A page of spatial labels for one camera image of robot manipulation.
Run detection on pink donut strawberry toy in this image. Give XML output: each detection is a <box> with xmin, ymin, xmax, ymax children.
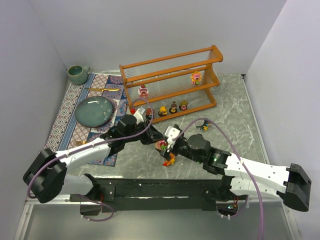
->
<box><xmin>155</xmin><ymin>139</ymin><xmax>168</xmax><ymax>151</ymax></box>

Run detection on orange dragon toy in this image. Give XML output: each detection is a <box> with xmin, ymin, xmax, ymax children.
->
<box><xmin>162</xmin><ymin>153</ymin><xmax>175</xmax><ymax>167</ymax></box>

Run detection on red-haired figurine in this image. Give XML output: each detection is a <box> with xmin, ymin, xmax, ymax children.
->
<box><xmin>145</xmin><ymin>108</ymin><xmax>153</xmax><ymax>120</ymax></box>

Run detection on yellow-haired figurine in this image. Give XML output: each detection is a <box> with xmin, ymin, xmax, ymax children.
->
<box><xmin>158</xmin><ymin>106</ymin><xmax>168</xmax><ymax>117</ymax></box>

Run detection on brown-haired figurine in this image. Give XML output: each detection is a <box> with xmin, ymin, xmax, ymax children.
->
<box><xmin>169</xmin><ymin>101</ymin><xmax>178</xmax><ymax>114</ymax></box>

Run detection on straw hat figurine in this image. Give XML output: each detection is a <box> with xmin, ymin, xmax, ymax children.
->
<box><xmin>179</xmin><ymin>100</ymin><xmax>188</xmax><ymax>111</ymax></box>

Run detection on strawberry cake slice toy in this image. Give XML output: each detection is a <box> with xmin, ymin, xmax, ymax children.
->
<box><xmin>138</xmin><ymin>84</ymin><xmax>149</xmax><ymax>98</ymax></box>

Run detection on pink bear sunflower toy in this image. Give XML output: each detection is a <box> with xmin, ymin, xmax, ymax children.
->
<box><xmin>190</xmin><ymin>71</ymin><xmax>202</xmax><ymax>86</ymax></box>

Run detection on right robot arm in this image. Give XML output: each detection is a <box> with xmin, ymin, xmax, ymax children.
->
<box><xmin>158</xmin><ymin>134</ymin><xmax>312</xmax><ymax>212</ymax></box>

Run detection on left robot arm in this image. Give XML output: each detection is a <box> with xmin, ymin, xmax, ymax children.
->
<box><xmin>23</xmin><ymin>114</ymin><xmax>164</xmax><ymax>203</ymax></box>

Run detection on orange wooden three-tier shelf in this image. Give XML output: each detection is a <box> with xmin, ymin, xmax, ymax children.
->
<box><xmin>119</xmin><ymin>45</ymin><xmax>224</xmax><ymax>123</ymax></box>

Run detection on black yellow spiky figurine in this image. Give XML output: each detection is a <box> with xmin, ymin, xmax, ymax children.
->
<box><xmin>196</xmin><ymin>120</ymin><xmax>211</xmax><ymax>131</ymax></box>

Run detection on teal ceramic plate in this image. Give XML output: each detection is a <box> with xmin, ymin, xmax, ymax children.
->
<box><xmin>74</xmin><ymin>95</ymin><xmax>114</xmax><ymax>128</ymax></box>

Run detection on gold fork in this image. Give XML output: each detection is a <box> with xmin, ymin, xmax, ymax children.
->
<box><xmin>74</xmin><ymin>140</ymin><xmax>88</xmax><ymax>146</ymax></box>

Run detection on gold knife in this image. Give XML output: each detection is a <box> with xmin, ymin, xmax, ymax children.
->
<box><xmin>85</xmin><ymin>88</ymin><xmax>120</xmax><ymax>92</ymax></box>

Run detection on patterned blue placemat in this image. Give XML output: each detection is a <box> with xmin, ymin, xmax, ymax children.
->
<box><xmin>44</xmin><ymin>73</ymin><xmax>128</xmax><ymax>151</ymax></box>

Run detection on green ceramic mug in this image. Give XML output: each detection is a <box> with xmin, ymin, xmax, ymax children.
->
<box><xmin>67</xmin><ymin>65</ymin><xmax>90</xmax><ymax>85</ymax></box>

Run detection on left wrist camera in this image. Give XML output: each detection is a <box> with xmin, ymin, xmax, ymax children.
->
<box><xmin>130</xmin><ymin>107</ymin><xmax>146</xmax><ymax>124</ymax></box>

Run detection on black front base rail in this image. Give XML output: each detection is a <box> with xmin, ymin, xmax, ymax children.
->
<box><xmin>69</xmin><ymin>176</ymin><xmax>253</xmax><ymax>213</ymax></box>

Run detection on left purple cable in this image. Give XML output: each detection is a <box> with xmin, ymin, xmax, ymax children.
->
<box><xmin>26</xmin><ymin>98</ymin><xmax>154</xmax><ymax>223</ymax></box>

